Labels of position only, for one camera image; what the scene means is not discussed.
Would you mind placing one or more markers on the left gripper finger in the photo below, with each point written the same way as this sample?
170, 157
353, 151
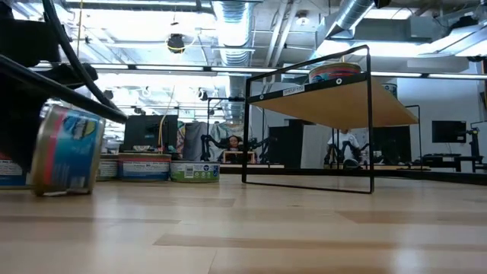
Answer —
17, 129

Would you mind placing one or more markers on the black background robot arm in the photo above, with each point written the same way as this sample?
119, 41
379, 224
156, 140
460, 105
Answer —
207, 146
262, 144

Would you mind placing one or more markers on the black computer monitor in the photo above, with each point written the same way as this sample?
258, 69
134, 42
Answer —
144, 131

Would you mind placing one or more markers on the black round ceiling lamp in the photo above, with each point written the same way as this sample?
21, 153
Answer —
176, 43

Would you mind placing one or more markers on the grey hanging cloth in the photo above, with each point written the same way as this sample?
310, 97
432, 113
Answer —
195, 137

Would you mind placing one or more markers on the person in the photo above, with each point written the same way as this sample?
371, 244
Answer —
234, 144
344, 140

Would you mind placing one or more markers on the small wooden box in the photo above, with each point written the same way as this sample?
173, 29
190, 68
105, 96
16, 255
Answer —
237, 157

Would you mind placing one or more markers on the black cabinet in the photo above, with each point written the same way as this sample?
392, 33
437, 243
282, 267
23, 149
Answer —
285, 144

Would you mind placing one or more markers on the black background robot stand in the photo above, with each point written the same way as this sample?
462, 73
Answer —
474, 146

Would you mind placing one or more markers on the ribbed silver ceiling duct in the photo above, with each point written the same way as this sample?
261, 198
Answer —
234, 45

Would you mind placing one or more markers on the wooden shelf black metal frame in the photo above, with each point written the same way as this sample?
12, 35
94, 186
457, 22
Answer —
342, 106

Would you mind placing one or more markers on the smooth silver ceiling duct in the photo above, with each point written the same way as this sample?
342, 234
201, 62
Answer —
354, 13

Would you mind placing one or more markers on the black aluminium rig frame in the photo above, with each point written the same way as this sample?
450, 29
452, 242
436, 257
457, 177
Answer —
418, 175

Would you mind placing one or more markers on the black wall monitor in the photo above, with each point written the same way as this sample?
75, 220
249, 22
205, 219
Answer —
449, 131

